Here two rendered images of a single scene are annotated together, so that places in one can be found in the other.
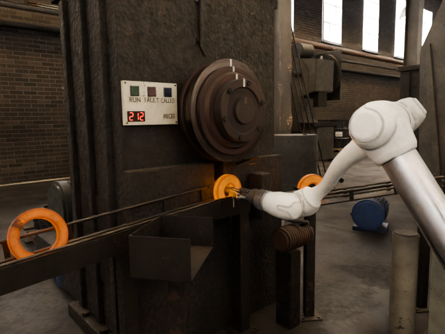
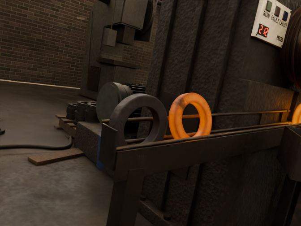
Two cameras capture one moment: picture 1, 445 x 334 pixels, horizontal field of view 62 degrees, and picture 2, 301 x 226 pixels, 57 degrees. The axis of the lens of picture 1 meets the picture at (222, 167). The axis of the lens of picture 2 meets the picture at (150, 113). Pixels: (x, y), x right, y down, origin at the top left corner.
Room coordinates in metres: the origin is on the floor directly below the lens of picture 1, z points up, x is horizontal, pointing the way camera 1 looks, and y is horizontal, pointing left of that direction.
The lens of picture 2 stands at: (0.30, 0.77, 0.84)
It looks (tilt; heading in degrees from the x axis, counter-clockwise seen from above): 9 degrees down; 0
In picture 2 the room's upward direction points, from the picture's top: 11 degrees clockwise
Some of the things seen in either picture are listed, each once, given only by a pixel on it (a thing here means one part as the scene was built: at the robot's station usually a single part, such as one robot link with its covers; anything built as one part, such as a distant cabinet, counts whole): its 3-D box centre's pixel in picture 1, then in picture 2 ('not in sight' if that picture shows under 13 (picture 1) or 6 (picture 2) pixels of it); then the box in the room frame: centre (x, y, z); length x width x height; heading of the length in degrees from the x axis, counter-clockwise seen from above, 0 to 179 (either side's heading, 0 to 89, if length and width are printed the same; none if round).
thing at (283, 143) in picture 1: (293, 169); not in sight; (4.59, -0.88, 0.45); 0.59 x 0.59 x 0.89
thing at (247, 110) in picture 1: (241, 111); not in sight; (1.70, -0.09, 1.11); 0.28 x 0.06 x 0.28; 131
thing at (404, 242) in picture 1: (403, 283); not in sight; (1.76, -0.89, 0.26); 0.12 x 0.12 x 0.52
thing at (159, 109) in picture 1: (151, 103); (272, 22); (1.63, 0.30, 1.15); 0.26 x 0.02 x 0.18; 131
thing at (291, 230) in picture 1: (293, 273); not in sight; (1.89, -0.36, 0.27); 0.22 x 0.13 x 0.53; 131
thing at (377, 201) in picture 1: (371, 210); not in sight; (3.56, -1.45, 0.17); 0.57 x 0.31 x 0.34; 151
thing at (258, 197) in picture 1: (263, 200); not in sight; (1.60, -0.18, 0.73); 0.09 x 0.06 x 0.09; 131
